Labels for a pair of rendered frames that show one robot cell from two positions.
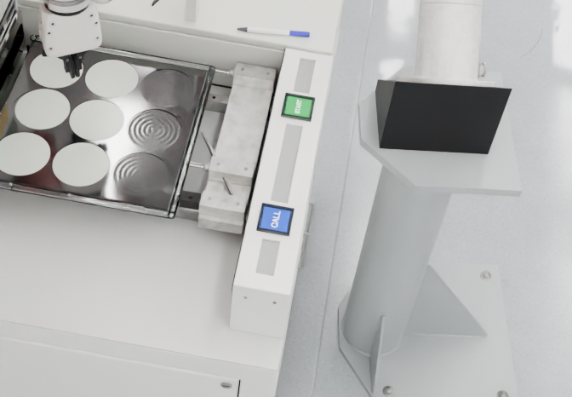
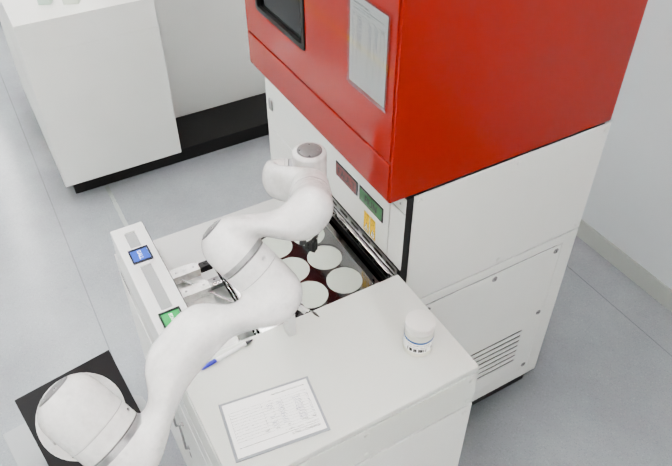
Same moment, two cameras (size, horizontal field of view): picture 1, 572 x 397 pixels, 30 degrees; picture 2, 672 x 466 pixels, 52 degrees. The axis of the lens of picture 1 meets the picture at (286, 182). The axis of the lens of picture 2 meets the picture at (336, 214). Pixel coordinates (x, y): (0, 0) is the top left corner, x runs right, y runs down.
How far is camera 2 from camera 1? 2.51 m
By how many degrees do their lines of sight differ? 83
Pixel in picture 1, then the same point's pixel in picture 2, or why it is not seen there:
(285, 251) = (124, 246)
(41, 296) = not seen: hidden behind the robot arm
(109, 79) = (310, 292)
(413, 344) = not seen: outside the picture
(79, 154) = (280, 249)
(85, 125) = (294, 263)
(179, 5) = (305, 333)
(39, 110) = (325, 255)
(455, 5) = not seen: hidden behind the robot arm
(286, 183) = (148, 276)
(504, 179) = (19, 435)
